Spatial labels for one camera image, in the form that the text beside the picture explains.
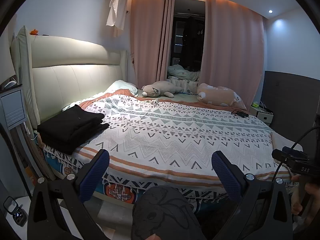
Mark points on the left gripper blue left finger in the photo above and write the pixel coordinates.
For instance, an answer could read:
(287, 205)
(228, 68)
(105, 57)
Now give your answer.
(90, 175)

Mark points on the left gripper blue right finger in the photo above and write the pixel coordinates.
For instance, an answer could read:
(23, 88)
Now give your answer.
(231, 177)

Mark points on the black long-sleeve shirt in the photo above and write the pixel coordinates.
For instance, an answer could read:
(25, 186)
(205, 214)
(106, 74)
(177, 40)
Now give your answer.
(76, 119)

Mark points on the person's right hand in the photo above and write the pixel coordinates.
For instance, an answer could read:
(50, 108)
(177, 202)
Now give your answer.
(298, 196)

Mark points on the folded black garment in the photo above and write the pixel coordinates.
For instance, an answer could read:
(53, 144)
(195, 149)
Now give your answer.
(63, 141)

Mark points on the white bedside cabinet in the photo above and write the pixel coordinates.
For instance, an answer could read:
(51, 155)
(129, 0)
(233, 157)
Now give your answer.
(261, 112)

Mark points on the patterned white bedspread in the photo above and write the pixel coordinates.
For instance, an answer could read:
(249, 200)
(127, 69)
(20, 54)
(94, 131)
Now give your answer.
(157, 142)

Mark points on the grey patterned knee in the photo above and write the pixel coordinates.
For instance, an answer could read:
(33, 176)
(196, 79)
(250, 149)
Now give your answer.
(162, 212)

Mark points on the white pillow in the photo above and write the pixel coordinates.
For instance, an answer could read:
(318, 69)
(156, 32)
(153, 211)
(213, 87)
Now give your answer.
(120, 84)

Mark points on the peach plush pillow toy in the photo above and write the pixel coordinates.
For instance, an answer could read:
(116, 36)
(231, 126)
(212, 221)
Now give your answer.
(219, 96)

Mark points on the black glasses on floor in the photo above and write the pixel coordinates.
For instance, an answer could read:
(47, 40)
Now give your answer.
(16, 211)

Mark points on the beige plush animal toy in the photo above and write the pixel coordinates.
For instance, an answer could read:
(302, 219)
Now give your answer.
(161, 88)

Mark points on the cream padded headboard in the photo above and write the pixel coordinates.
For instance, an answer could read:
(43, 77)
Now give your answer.
(57, 71)

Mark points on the grey nightstand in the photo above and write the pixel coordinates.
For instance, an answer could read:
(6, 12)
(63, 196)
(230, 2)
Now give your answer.
(13, 105)

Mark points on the pink curtain right panel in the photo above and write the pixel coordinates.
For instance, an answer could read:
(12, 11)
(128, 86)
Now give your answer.
(233, 49)

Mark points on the pink curtain panel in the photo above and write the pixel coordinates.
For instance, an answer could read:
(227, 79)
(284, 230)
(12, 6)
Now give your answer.
(150, 37)
(233, 49)

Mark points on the green crumpled bedding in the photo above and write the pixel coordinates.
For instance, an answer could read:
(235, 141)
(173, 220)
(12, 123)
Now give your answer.
(179, 72)

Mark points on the orange small toy on headboard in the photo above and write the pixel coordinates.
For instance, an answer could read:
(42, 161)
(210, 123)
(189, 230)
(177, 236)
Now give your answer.
(34, 32)

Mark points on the pink curtain left panel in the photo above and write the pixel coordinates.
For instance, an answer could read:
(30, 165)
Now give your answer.
(150, 37)

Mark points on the white hanging shirt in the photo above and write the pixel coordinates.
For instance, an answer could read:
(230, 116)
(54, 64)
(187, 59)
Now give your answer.
(116, 16)

